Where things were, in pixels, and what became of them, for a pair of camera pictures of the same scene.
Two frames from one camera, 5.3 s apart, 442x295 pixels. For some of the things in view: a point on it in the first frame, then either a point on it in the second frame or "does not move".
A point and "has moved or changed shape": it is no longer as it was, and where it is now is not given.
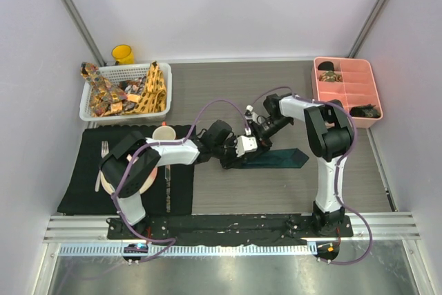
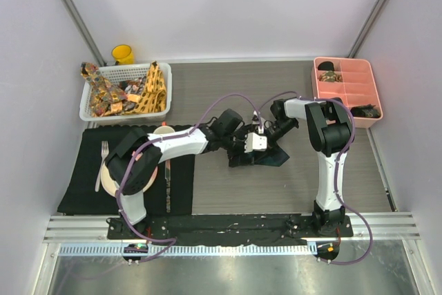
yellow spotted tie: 153,99 does not move
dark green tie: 278,158 has moved or changed shape
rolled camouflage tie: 330,76 does not move
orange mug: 164,132 does not move
